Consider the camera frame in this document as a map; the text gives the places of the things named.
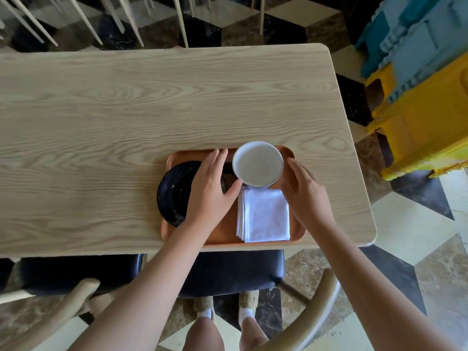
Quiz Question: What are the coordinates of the person's right hand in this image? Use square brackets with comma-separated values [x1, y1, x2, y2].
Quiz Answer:
[281, 157, 336, 233]

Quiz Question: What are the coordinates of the person's left hand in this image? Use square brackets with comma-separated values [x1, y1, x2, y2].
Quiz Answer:
[184, 148, 244, 235]

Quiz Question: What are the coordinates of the person's left forearm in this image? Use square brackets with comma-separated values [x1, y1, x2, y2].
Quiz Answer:
[68, 220, 220, 351]

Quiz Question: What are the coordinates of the person's right forearm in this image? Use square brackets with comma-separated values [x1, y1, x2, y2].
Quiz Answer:
[303, 214, 456, 351]

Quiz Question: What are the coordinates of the white round bowl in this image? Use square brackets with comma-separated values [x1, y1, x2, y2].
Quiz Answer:
[232, 141, 284, 189]

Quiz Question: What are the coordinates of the white folded napkin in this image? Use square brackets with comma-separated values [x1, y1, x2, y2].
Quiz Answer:
[236, 188, 292, 244]

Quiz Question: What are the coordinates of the orange-brown serving tray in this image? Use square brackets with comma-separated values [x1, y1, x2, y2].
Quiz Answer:
[161, 145, 307, 247]

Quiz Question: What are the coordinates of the black round plate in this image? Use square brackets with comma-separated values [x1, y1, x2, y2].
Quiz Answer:
[156, 161, 238, 228]

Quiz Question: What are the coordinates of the black cushioned wooden chair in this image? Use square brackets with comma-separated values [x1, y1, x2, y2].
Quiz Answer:
[177, 249, 341, 351]
[0, 253, 147, 351]

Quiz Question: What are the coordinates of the person's right beige shoe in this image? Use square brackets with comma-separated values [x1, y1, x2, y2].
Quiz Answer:
[238, 290, 260, 326]

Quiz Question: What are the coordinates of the person's beige shoe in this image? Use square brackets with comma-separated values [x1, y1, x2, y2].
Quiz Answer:
[193, 296, 216, 321]
[238, 290, 260, 326]

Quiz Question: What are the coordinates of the person's left beige shoe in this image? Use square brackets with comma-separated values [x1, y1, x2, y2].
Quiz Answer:
[193, 296, 216, 321]

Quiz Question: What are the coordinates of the yellow plastic stool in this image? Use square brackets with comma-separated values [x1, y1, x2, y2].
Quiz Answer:
[365, 59, 468, 182]

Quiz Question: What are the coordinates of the person's right leg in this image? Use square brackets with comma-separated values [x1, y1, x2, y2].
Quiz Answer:
[239, 316, 270, 351]

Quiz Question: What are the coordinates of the person's leg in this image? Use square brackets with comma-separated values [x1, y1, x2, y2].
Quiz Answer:
[182, 317, 226, 351]
[239, 316, 270, 351]

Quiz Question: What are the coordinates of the person's left leg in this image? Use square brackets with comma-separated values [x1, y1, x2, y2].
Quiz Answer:
[182, 317, 226, 351]

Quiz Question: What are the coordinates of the teal plastic stool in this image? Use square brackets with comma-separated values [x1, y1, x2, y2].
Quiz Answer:
[355, 0, 406, 79]

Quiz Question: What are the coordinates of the group of white chair legs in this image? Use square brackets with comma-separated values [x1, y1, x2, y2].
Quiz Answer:
[0, 0, 266, 49]

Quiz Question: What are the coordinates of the light blue plastic stool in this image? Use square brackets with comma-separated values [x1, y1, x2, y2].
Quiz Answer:
[380, 0, 468, 103]

